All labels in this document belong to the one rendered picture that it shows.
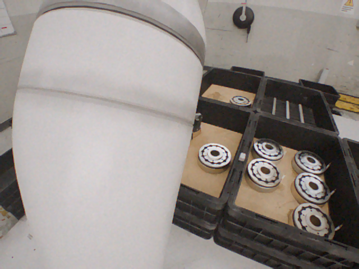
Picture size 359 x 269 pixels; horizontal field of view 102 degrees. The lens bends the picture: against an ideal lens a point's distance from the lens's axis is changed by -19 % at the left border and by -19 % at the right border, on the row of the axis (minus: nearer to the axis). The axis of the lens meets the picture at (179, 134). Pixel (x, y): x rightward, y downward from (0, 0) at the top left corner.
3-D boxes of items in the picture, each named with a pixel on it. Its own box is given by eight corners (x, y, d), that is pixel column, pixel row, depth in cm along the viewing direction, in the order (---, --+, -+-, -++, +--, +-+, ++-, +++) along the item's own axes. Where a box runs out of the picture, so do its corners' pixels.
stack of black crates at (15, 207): (40, 236, 94) (-9, 199, 66) (17, 215, 103) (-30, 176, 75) (82, 190, 123) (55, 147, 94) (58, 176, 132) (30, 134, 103)
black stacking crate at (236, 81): (247, 137, 68) (254, 112, 61) (181, 117, 79) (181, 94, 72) (258, 97, 96) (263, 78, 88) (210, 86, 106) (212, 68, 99)
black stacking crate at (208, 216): (215, 229, 41) (224, 207, 34) (121, 184, 51) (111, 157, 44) (247, 137, 68) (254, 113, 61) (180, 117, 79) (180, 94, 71)
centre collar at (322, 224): (325, 234, 33) (326, 233, 33) (304, 227, 35) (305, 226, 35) (323, 216, 37) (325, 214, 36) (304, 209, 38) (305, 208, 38)
